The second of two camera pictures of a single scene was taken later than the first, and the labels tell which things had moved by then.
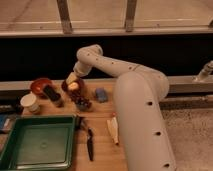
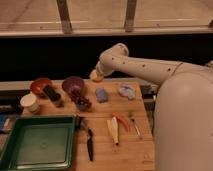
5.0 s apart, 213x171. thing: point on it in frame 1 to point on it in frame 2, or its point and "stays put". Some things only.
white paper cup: [30, 102] stays put
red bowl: [37, 86] stays put
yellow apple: [73, 86] to [96, 76]
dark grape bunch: [82, 103] stays put
